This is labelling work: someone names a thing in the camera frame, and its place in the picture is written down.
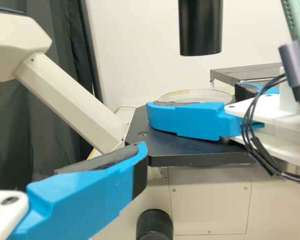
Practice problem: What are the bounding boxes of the cream microscope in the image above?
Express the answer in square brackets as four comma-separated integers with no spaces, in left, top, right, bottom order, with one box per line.
[0,0,300,240]

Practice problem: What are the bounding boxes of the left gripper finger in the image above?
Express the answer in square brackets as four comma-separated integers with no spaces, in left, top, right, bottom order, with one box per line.
[8,141,149,240]

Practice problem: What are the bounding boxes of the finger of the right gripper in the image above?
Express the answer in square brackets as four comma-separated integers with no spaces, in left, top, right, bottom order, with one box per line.
[146,99,266,143]
[234,82,282,101]

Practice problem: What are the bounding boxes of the petri dish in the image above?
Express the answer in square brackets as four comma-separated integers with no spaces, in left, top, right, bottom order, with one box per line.
[157,89,235,107]

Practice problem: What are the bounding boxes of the black cable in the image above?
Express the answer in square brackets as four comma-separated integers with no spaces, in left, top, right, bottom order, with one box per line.
[239,41,300,186]

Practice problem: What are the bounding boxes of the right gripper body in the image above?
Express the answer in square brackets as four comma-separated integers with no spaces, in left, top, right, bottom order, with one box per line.
[223,94,300,164]

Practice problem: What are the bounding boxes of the black platform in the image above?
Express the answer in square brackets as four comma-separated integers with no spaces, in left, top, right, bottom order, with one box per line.
[209,62,286,85]

